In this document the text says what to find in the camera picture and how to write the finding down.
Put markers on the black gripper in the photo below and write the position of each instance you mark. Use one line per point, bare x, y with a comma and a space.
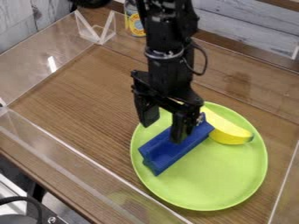
162, 87

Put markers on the blue plastic block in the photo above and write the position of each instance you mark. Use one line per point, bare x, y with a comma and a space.
161, 153

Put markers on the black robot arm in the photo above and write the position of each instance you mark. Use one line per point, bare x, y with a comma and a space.
169, 22

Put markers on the green round plate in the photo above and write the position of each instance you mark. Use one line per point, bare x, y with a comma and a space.
216, 176

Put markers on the yellow half-round block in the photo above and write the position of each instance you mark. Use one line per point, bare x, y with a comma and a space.
227, 132

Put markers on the yellow labelled tin can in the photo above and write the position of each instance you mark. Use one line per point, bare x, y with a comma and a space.
132, 19

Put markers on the clear acrylic tray walls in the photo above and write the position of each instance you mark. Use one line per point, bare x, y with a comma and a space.
68, 120

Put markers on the black metal stand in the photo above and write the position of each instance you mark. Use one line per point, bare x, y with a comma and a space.
36, 193

